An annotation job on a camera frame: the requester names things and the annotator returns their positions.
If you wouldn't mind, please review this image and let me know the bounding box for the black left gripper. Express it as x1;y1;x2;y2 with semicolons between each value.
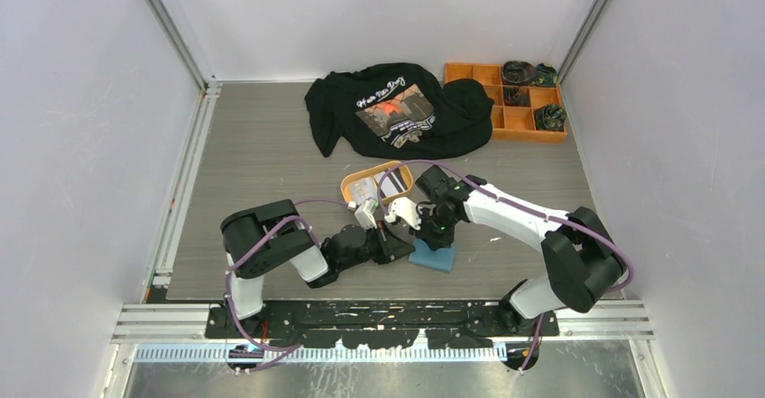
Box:
338;219;414;272

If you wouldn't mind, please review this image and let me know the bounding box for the green patterned sock lower right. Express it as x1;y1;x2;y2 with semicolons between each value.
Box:
533;104;567;132

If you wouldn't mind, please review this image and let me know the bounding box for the yellow oval tray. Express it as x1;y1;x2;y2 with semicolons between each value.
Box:
340;161;414;205

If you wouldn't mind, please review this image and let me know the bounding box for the orange wooden compartment tray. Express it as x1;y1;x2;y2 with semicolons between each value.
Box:
443;62;567;143

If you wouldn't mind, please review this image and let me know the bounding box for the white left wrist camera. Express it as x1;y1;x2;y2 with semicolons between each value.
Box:
354;198;379;229

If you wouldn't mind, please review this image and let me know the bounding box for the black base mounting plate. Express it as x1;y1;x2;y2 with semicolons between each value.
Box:
241;301;536;349

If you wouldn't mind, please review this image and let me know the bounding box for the silver vip card in tray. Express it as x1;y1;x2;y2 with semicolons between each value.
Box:
347;178;377;204

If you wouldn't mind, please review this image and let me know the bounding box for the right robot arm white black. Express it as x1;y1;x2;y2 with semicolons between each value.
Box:
410;165;631;336

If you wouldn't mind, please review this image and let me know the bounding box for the green rolled sock top right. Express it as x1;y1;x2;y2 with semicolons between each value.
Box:
531;63;558;88

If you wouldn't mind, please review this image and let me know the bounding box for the black printed t-shirt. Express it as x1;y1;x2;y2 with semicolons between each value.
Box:
304;62;494;160

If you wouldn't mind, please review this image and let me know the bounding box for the blue leather card holder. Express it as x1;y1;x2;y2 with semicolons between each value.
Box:
408;238;456;273

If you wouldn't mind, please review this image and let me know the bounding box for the dark rolled sock top left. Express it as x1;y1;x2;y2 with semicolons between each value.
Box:
501;60;538;86

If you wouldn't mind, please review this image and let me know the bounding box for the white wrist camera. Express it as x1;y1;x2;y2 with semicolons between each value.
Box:
383;197;421;230
354;198;379;229

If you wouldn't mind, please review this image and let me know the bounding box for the dark sock middle compartment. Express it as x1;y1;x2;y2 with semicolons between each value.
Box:
502;86;530;107

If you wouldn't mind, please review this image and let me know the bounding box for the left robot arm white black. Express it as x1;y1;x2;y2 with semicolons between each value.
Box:
220;199;415;338

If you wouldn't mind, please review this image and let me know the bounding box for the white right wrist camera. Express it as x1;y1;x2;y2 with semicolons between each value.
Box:
383;197;421;230

